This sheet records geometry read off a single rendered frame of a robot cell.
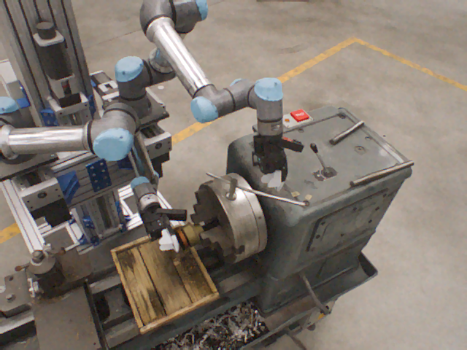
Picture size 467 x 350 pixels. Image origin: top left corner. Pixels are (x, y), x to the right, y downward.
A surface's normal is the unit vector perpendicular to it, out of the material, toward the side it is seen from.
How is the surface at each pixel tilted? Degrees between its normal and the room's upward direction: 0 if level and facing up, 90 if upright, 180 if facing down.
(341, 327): 0
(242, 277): 0
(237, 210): 27
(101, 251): 0
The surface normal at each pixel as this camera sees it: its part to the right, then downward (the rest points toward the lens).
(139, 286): 0.07, -0.69
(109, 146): 0.18, 0.72
